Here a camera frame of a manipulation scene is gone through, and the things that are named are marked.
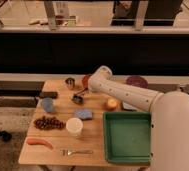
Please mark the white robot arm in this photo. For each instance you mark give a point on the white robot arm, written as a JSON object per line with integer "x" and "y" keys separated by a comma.
{"x": 169, "y": 118}

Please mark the red bowl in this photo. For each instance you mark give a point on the red bowl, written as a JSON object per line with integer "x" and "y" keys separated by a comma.
{"x": 85, "y": 80}

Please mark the yellow red apple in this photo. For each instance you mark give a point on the yellow red apple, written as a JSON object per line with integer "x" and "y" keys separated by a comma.
{"x": 111, "y": 104}

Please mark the small metal cup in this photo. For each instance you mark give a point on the small metal cup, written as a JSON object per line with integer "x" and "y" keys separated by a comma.
{"x": 70, "y": 83}

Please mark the blue sponge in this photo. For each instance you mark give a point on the blue sponge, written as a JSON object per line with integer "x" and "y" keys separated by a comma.
{"x": 83, "y": 114}

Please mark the purple bowl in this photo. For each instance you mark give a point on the purple bowl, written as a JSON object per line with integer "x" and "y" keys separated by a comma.
{"x": 137, "y": 81}

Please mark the white paper cup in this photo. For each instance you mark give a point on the white paper cup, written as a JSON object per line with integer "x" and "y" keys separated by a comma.
{"x": 74, "y": 126}

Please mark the blue cup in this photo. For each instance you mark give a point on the blue cup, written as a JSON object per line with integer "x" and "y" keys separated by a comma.
{"x": 47, "y": 105}

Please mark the black rectangular block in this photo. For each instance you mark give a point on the black rectangular block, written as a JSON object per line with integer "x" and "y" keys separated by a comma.
{"x": 52, "y": 95}

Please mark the wooden table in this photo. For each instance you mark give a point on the wooden table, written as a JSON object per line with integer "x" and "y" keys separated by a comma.
{"x": 91, "y": 137}

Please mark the green plastic tray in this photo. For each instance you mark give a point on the green plastic tray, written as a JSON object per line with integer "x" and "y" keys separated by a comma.
{"x": 127, "y": 137}

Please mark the bunch of red grapes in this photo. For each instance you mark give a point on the bunch of red grapes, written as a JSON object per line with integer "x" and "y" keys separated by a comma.
{"x": 49, "y": 123}

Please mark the silver fork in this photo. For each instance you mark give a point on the silver fork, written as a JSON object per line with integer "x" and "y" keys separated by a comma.
{"x": 71, "y": 152}

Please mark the dark cabinet in background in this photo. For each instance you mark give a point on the dark cabinet in background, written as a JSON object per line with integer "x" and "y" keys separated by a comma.
{"x": 159, "y": 12}

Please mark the black chair base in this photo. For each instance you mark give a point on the black chair base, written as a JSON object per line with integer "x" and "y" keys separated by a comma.
{"x": 5, "y": 136}

